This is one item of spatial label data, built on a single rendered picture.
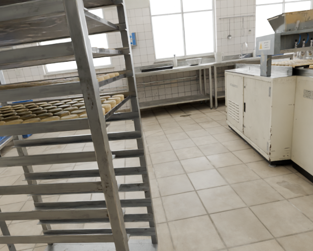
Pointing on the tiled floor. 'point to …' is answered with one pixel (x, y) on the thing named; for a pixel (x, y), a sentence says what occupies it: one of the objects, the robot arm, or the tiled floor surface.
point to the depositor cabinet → (262, 112)
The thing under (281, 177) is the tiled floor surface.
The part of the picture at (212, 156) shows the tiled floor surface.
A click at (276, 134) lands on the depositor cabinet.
